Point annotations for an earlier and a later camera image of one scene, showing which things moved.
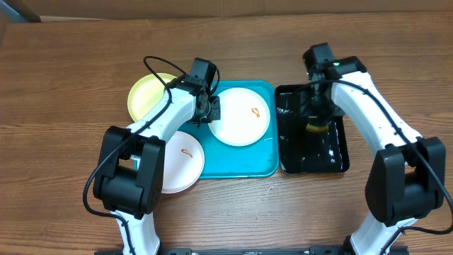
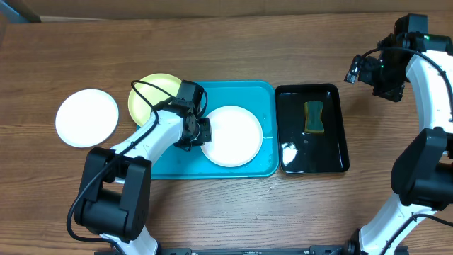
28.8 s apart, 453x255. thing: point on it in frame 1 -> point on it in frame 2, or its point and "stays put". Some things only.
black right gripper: [313, 117] -> [394, 93]
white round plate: [245, 117] -> [87, 117]
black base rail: [403, 250] stays put
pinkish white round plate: [184, 159] -> [236, 137]
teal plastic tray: [259, 159] stays put
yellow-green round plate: [145, 91] stays put
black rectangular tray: [304, 151] stays put
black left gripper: [216, 112] -> [207, 135]
